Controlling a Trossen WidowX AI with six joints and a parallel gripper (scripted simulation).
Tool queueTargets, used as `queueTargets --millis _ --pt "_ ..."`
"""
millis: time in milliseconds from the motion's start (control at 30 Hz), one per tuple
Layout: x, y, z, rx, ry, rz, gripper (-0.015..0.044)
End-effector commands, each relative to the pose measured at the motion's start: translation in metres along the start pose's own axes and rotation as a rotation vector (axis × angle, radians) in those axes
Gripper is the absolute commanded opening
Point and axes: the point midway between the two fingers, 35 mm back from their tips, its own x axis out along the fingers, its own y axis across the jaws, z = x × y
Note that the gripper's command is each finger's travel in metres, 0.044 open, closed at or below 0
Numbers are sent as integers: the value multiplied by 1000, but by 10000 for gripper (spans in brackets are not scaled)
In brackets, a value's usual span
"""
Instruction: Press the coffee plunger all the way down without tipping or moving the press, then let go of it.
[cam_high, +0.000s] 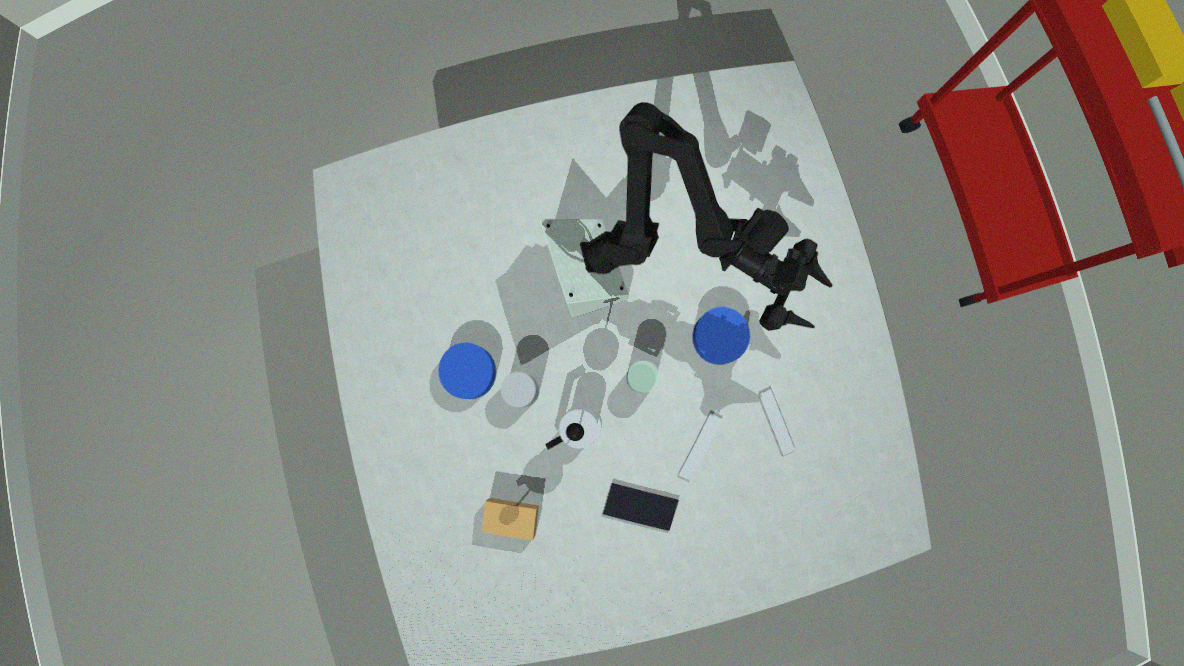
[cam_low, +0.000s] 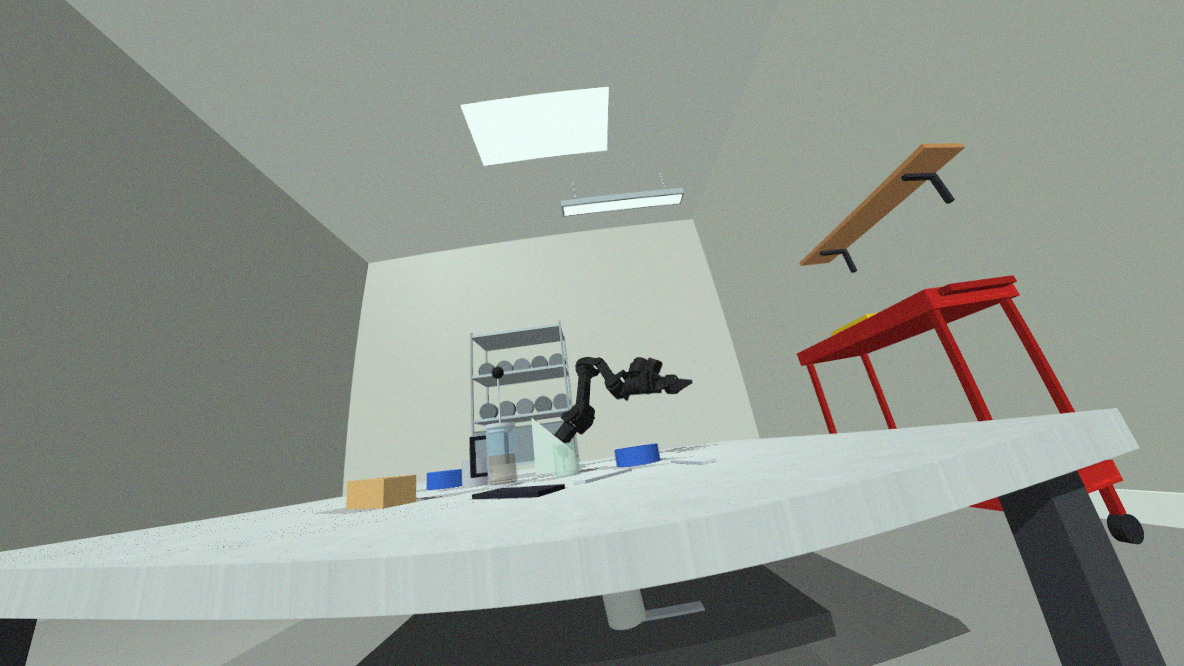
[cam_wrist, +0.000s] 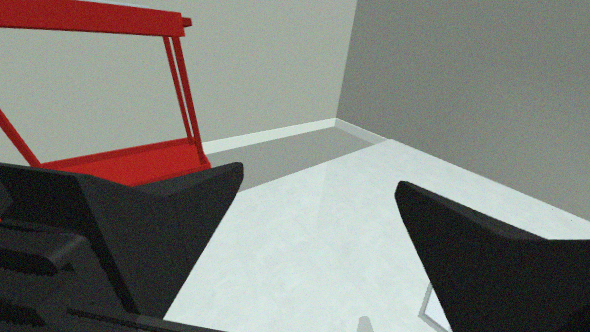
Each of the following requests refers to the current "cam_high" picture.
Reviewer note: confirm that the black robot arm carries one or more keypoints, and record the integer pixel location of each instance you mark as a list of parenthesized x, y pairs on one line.
[(633, 240)]

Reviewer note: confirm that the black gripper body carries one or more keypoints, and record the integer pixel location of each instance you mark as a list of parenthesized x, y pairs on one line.
[(775, 314)]

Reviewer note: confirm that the tan rectangular block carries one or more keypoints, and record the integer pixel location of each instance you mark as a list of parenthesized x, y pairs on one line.
[(511, 519)]

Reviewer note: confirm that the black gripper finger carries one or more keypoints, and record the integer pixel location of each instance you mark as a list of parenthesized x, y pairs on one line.
[(792, 318), (816, 271)]

